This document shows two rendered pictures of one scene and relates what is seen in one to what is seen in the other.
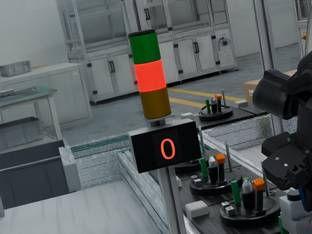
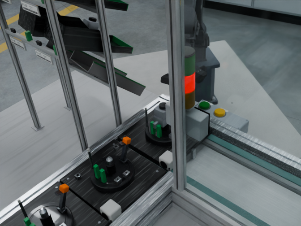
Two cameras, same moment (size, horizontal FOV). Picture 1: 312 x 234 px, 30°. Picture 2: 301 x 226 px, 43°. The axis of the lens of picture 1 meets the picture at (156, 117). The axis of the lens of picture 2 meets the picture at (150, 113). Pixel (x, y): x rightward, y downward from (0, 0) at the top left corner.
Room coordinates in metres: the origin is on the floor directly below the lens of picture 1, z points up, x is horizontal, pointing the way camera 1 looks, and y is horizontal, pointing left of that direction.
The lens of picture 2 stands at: (1.56, 0.59, 1.87)
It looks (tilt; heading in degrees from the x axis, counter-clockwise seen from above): 39 degrees down; 236
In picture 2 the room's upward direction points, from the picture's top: 5 degrees counter-clockwise
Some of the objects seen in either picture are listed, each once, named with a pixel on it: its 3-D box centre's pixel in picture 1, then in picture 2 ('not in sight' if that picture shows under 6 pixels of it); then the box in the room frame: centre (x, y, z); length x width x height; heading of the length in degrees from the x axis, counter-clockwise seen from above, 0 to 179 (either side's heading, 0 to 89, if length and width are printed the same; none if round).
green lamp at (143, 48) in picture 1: (145, 48); not in sight; (1.04, 0.00, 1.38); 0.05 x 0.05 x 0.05
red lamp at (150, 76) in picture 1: (150, 75); not in sight; (1.04, 0.00, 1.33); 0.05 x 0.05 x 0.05
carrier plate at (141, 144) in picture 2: not in sight; (165, 134); (0.96, -0.21, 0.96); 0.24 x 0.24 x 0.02; 11
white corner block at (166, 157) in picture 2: not in sight; (168, 160); (1.04, -0.10, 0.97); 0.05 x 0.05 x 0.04; 11
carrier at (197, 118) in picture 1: (214, 106); not in sight; (2.33, -0.24, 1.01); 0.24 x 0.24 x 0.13; 11
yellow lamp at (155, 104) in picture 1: (155, 102); not in sight; (1.04, 0.00, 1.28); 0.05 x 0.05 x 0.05
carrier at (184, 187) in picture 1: (213, 171); (45, 217); (1.45, -0.12, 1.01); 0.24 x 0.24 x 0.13; 11
